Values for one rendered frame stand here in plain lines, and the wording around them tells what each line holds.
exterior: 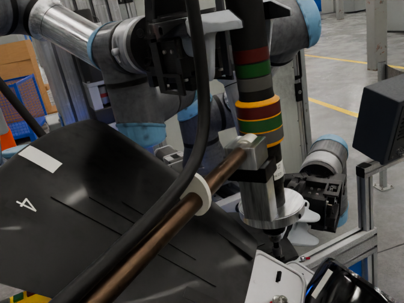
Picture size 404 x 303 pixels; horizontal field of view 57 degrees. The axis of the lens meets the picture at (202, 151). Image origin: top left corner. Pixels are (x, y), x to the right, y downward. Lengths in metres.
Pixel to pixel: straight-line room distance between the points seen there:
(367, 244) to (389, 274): 1.21
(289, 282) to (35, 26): 0.67
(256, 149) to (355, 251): 0.85
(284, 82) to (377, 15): 4.62
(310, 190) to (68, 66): 0.80
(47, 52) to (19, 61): 7.13
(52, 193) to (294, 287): 0.24
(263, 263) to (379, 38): 6.89
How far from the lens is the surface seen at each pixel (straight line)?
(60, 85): 1.19
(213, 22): 0.32
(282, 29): 0.80
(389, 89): 1.06
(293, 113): 2.75
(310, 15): 0.84
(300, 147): 2.86
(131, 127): 0.58
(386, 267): 2.42
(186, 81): 0.40
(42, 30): 0.83
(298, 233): 0.62
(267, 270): 0.38
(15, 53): 8.31
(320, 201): 0.63
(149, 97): 0.58
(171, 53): 0.41
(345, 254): 1.12
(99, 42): 0.57
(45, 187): 0.32
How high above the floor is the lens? 1.51
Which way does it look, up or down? 20 degrees down
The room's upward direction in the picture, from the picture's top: 11 degrees counter-clockwise
